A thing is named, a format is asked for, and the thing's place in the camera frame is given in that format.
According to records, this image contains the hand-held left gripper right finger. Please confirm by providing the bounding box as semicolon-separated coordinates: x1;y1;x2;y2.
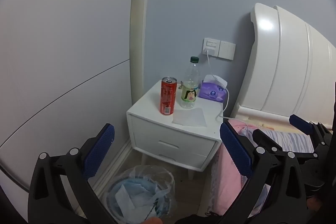
219;122;307;224

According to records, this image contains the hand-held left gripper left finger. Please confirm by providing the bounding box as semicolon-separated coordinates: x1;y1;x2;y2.
28;123;116;224

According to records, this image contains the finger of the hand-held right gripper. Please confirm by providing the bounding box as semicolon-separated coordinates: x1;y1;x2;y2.
252;129;315;159
289;114;332;147

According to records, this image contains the white tissue sheet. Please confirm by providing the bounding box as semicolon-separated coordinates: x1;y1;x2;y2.
172;108;207;127

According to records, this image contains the blue trash bin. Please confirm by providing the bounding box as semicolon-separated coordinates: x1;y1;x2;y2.
108;178;172;223

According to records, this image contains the clear plastic bottle green cap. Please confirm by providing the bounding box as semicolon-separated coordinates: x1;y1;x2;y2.
180;56;200;109

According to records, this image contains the red drink can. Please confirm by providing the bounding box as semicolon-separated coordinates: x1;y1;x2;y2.
160;76;177;116

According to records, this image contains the person's right hand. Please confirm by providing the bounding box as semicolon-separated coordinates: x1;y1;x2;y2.
307;198;324;211

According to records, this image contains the purple striped cloth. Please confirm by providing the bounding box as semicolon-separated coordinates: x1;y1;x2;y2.
260;128;315;153

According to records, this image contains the pink blanket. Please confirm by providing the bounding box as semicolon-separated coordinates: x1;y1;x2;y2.
211;120;271;216

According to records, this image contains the large nightstand drawer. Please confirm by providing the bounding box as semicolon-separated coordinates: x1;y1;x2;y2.
131;117;217;159

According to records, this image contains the small nightstand drawer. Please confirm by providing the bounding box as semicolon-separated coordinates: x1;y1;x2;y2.
155;152;210;170

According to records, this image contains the crumpled white paper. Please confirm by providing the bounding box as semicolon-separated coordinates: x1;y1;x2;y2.
115;184;149;215

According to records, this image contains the white nightstand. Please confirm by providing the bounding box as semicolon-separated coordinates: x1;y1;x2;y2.
126;80;230;180

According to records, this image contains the white bed headboard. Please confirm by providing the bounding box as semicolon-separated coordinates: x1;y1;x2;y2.
231;3;336;132

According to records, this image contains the purple tissue pack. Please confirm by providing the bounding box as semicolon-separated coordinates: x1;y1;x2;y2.
198;74;228;103

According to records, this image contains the clear plastic bin liner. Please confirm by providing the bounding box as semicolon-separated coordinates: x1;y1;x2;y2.
104;165;176;224

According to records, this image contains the white wardrobe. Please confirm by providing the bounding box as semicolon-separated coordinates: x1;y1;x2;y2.
0;0;137;194

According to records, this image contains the white charging cable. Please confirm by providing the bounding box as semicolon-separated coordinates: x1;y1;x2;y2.
206;50;254;140

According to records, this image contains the white wall switch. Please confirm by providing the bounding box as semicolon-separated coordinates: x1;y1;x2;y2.
218;40;236;61

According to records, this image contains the white wall socket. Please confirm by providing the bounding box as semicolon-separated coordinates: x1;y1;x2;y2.
202;37;220;57

